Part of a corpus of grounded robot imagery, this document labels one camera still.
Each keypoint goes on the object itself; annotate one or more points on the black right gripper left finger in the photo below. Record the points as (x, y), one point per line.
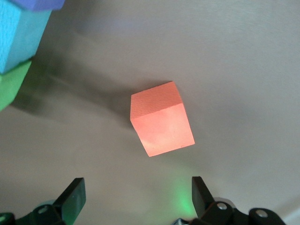
(72, 199)

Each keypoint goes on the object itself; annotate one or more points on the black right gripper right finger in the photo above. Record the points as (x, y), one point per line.
(201, 197)

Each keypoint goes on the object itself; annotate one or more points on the orange foam block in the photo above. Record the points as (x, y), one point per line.
(161, 126)

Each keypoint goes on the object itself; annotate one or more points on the green foam block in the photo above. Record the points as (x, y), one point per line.
(10, 89)

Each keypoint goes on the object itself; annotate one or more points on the cyan foam block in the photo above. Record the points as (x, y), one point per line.
(21, 35)

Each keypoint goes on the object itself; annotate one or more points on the dark purple foam block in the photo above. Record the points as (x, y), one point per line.
(42, 4)

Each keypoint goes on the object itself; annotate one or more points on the large table cover sheet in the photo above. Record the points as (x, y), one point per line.
(234, 70)

